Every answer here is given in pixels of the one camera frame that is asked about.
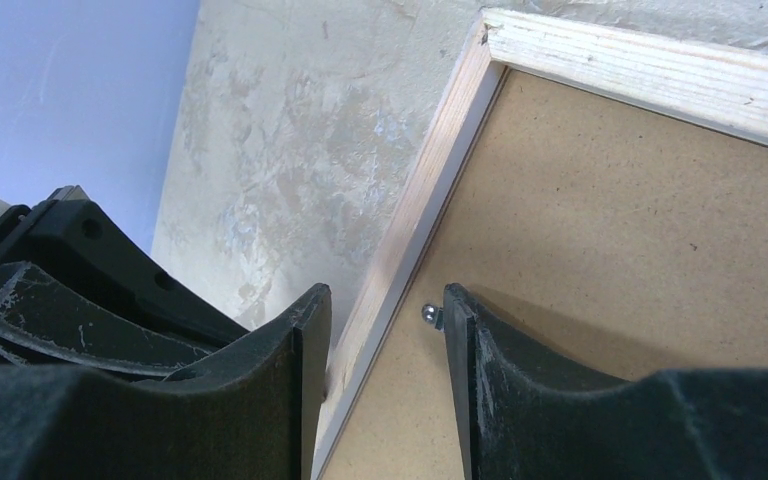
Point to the white wooden picture frame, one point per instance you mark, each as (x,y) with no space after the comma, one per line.
(719,87)

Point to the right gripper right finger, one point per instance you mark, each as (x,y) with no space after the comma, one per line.
(524,411)

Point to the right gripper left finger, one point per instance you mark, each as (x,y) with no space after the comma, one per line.
(248,411)

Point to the brown cardboard backing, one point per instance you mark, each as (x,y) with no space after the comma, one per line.
(628,240)

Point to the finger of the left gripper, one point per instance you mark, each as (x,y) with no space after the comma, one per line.
(78,244)
(41,318)

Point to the small metal frame clip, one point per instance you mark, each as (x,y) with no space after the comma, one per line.
(433,315)

